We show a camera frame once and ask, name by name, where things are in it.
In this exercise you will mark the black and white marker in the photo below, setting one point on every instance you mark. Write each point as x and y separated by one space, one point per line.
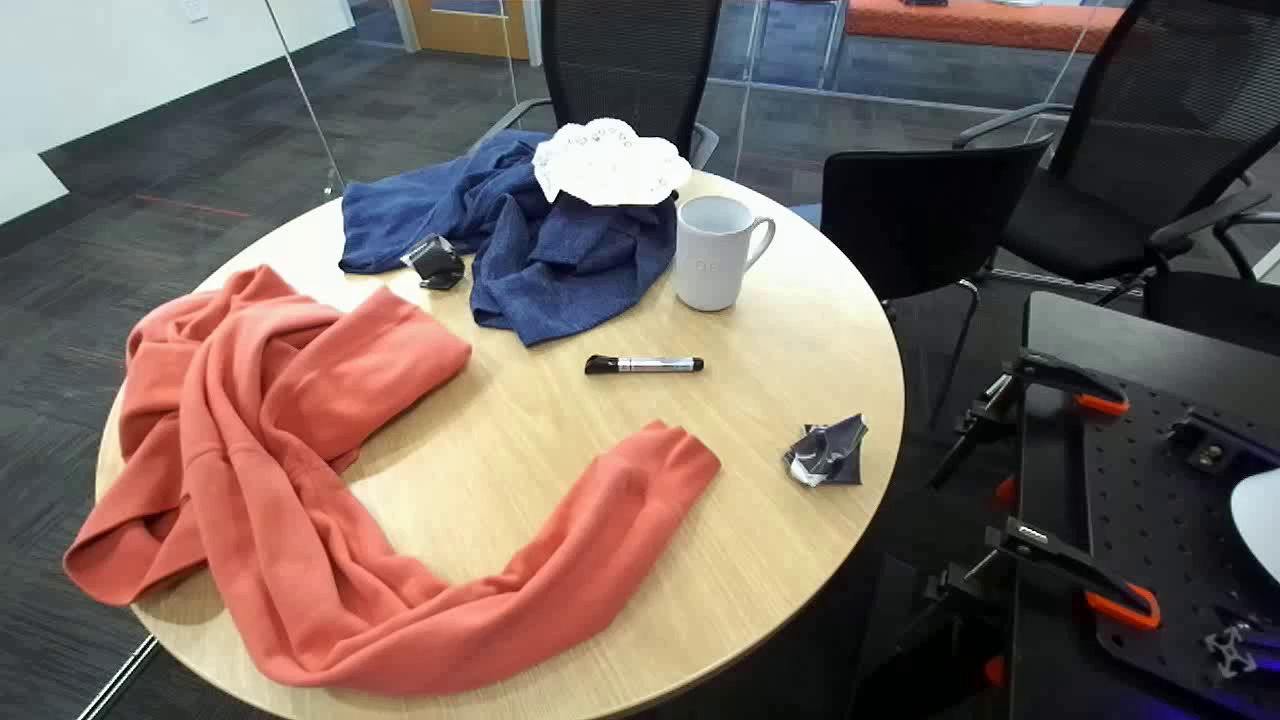
640 367

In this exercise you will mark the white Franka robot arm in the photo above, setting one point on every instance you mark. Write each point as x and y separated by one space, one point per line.
1262 521

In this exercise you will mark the white ceramic mug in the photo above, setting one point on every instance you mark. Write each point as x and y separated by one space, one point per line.
707 265

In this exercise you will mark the blue cloth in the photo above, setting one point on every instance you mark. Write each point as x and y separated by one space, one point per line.
563 265

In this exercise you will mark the white paper doily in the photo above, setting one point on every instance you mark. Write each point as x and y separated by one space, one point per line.
604 160

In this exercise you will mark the black binder clip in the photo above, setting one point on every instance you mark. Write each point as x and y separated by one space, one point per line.
434 261

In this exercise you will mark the black mesh office chair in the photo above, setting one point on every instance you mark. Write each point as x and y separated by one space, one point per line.
625 60

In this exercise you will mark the black chair with thin legs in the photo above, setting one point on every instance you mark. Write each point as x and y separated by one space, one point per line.
922 214

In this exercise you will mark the wooden door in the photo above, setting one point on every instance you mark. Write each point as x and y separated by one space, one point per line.
464 28

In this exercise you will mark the orange fleece cloth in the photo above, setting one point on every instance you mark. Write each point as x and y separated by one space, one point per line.
264 441

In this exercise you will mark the orange upholstered bench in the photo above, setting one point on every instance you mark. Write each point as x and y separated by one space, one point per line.
980 23

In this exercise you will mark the black robot cart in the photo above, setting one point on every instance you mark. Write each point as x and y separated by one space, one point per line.
1055 667

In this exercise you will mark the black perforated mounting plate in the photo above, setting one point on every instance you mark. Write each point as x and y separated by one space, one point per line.
1162 521

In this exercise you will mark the black office chair with armrests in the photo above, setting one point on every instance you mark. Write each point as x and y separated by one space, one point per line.
1145 147

